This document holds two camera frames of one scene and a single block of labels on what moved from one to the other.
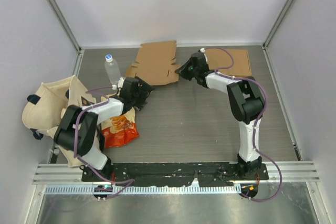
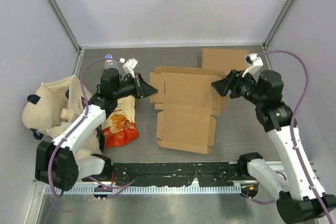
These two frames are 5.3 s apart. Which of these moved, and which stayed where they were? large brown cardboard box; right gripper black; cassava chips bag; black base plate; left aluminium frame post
Moved: right gripper black
Stayed: cassava chips bag; large brown cardboard box; left aluminium frame post; black base plate
